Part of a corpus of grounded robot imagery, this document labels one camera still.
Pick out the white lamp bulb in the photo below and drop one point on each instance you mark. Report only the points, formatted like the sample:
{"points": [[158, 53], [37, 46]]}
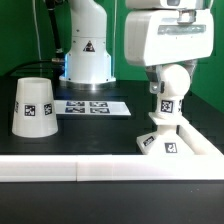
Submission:
{"points": [[176, 83]]}

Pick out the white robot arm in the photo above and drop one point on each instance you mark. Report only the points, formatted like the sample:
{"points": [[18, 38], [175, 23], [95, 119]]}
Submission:
{"points": [[88, 65]]}

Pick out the white lamp base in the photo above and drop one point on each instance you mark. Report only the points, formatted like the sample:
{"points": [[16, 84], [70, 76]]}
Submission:
{"points": [[164, 141]]}

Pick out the white L-shaped wall fence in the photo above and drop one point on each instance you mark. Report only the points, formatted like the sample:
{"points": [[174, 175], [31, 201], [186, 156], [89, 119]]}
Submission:
{"points": [[206, 164]]}

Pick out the white lamp shade cone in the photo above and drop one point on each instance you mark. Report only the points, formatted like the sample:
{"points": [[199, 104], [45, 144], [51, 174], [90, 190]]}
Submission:
{"points": [[34, 111]]}

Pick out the white tag sheet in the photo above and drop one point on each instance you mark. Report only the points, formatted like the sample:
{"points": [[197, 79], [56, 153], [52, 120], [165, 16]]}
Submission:
{"points": [[99, 108]]}

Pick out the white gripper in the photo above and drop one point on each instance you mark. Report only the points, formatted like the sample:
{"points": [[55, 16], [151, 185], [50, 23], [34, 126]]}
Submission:
{"points": [[155, 37]]}

